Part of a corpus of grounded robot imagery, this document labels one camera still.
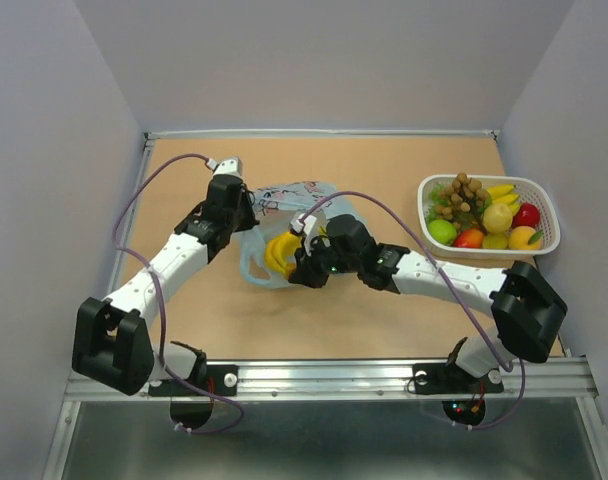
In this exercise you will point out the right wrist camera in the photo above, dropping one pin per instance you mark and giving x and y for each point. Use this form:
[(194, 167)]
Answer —
[(306, 227)]

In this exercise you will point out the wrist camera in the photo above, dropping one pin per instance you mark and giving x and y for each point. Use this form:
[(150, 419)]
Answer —
[(306, 227), (232, 166)]

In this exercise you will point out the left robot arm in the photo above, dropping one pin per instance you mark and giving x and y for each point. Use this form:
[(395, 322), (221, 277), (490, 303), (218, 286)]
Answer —
[(112, 344)]

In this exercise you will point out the red orange mango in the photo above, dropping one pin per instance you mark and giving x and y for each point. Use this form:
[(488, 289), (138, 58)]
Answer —
[(469, 239)]

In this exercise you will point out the yellow pear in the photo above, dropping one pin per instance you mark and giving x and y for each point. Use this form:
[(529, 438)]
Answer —
[(497, 218)]

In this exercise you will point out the blue plastic bag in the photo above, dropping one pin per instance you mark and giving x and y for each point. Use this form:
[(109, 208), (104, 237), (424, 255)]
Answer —
[(274, 207)]

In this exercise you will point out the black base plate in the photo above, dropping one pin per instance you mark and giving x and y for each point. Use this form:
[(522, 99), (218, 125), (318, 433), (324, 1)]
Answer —
[(217, 379), (434, 382)]

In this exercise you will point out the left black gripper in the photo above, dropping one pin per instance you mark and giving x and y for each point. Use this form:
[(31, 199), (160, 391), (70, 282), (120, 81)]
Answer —
[(249, 220)]

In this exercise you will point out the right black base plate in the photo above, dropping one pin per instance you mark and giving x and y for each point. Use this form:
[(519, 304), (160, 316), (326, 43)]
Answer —
[(434, 382)]

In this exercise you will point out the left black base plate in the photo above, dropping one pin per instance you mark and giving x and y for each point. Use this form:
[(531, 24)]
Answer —
[(217, 379)]

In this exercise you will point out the yellow banana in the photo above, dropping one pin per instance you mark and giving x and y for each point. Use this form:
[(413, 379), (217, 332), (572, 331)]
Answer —
[(279, 253)]

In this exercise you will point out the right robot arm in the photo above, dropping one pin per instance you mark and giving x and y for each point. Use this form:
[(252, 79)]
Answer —
[(526, 310)]

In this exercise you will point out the aluminium mounting rail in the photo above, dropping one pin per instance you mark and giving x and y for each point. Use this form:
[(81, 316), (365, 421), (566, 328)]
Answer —
[(357, 380)]

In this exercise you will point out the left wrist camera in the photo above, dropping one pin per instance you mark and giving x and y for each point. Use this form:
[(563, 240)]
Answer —
[(232, 166)]

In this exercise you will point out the white perforated basket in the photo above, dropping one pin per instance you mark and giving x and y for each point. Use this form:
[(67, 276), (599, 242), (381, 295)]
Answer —
[(529, 192)]

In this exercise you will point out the red apple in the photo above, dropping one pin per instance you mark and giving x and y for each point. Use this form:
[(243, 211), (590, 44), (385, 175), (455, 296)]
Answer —
[(528, 215)]

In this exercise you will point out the yellow bananas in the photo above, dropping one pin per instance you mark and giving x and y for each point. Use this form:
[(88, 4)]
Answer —
[(505, 194)]

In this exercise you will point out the yellow green starfruit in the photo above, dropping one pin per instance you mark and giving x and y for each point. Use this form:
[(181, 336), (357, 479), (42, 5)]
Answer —
[(495, 242)]

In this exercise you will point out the green apple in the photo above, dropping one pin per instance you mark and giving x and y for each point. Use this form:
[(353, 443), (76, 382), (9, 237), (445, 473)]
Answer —
[(442, 231)]

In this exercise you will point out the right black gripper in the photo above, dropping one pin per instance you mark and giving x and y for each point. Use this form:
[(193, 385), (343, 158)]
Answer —
[(305, 271)]

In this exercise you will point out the orange peach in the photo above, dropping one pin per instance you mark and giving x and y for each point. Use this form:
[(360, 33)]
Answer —
[(525, 238)]

